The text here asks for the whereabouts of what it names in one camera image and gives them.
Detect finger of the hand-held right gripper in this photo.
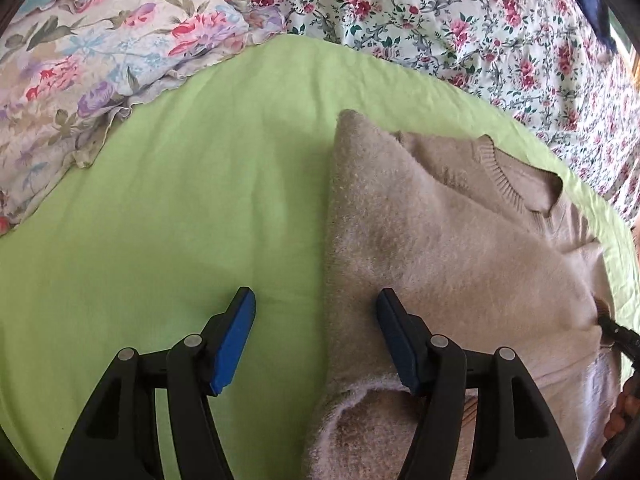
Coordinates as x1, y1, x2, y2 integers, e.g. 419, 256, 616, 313
597, 312, 640, 352

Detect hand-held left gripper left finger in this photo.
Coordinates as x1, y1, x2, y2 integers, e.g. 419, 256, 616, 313
52, 286, 257, 480

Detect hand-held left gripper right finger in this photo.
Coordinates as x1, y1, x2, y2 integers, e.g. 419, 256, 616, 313
376, 288, 579, 480

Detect beige fuzzy sweater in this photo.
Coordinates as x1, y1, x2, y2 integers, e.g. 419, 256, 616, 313
301, 109, 623, 480

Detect person's right hand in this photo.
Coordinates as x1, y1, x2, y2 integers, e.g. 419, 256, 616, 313
603, 369, 640, 442

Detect light green bed sheet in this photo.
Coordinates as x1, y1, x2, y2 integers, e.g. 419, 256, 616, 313
0, 35, 640, 480

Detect pastel floral ruffled pillow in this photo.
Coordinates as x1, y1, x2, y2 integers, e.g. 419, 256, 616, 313
0, 0, 287, 227

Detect white red floral bedspread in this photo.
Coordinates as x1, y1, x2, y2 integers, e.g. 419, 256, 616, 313
220, 0, 640, 223

